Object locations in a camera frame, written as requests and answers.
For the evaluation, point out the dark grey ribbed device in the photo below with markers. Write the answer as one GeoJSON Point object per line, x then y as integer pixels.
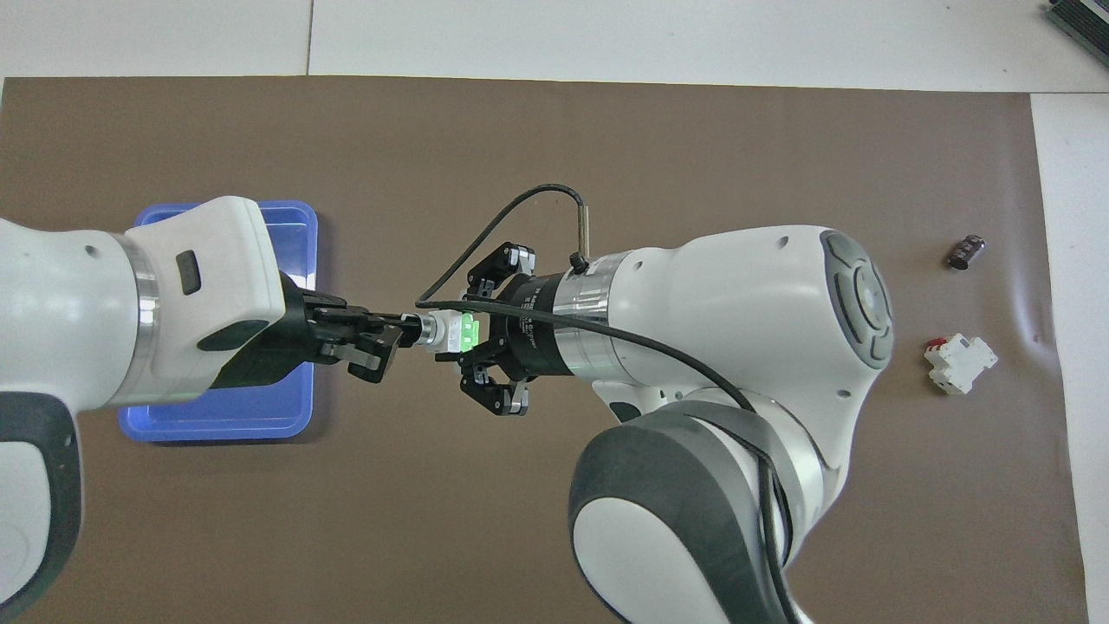
{"type": "Point", "coordinates": [1083, 17]}

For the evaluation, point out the blue plastic tray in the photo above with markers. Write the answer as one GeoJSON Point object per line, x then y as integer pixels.
{"type": "Point", "coordinates": [234, 416]}

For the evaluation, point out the white circuit breaker red lever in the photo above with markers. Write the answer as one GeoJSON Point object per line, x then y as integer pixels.
{"type": "Point", "coordinates": [962, 362]}

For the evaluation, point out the small dark brown capacitor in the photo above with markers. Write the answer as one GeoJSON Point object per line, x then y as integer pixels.
{"type": "Point", "coordinates": [966, 251]}

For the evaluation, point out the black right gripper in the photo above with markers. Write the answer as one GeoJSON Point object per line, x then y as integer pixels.
{"type": "Point", "coordinates": [537, 325]}

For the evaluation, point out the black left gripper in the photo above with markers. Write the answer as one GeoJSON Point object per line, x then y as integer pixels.
{"type": "Point", "coordinates": [277, 355]}

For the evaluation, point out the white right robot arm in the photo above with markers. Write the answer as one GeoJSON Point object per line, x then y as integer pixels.
{"type": "Point", "coordinates": [745, 303]}

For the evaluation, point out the white switch with green block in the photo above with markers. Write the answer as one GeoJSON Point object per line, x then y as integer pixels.
{"type": "Point", "coordinates": [452, 331]}

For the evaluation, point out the brown table mat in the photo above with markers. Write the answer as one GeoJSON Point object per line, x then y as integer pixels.
{"type": "Point", "coordinates": [554, 139]}

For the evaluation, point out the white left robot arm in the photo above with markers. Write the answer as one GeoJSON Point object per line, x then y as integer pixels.
{"type": "Point", "coordinates": [78, 312]}

